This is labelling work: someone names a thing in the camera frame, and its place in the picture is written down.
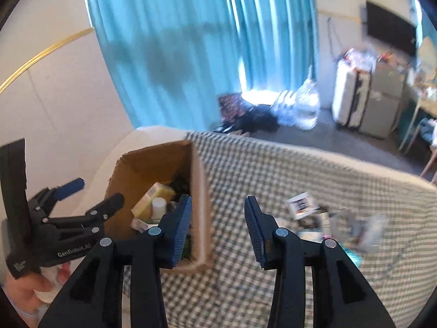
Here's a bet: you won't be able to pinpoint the grey white checked bed cover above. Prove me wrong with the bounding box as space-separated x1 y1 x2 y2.
160 131 437 328

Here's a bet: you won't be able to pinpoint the pack of water bottles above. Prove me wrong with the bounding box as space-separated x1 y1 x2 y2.
271 90 299 125

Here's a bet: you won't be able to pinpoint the silver snack packet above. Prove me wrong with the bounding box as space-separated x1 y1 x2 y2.
286 192 320 220

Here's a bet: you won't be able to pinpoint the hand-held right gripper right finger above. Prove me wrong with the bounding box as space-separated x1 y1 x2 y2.
244 196 398 328

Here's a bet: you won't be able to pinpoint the red white plastic bags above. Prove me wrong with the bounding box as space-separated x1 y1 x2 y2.
343 46 378 71

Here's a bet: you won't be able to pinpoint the yellow cardboard carton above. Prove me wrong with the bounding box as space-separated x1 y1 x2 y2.
131 182 176 217

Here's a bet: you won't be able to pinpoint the brown cardboard box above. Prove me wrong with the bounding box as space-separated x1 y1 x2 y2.
104 140 214 274

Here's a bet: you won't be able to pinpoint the black bag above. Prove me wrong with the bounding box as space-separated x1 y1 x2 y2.
213 104 279 134

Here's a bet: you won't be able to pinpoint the wooden desk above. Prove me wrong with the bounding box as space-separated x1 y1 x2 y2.
398 72 437 154

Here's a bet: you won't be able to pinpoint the black television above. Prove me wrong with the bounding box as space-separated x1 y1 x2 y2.
366 0 418 57

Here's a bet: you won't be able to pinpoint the person's left hand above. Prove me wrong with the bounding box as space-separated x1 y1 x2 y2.
3 269 52 315

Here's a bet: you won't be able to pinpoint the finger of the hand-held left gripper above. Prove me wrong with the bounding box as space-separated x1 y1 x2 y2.
47 193 125 228
29 178 85 210

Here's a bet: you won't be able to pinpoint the blue curtain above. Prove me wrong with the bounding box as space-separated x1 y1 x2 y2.
410 0 437 58
82 0 320 132

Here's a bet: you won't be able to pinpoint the wall cable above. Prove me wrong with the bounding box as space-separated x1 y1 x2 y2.
327 17 338 62

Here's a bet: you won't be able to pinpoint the white suitcase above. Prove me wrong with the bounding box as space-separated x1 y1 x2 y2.
332 58 373 130

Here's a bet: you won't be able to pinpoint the clear plastic bag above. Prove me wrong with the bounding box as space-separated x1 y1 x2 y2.
329 212 388 253

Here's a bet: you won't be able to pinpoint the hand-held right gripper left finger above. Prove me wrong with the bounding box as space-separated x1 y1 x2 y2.
37 194 193 328

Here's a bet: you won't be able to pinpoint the patterned gift bag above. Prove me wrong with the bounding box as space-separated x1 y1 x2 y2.
218 93 250 122

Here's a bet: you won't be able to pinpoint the large water jug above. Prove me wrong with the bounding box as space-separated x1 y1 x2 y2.
294 75 321 130

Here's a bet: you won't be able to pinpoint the white bottle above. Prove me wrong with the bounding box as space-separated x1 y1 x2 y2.
150 197 168 221

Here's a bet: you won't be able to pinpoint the teal shiny packet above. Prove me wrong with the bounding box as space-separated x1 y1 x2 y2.
345 246 362 267

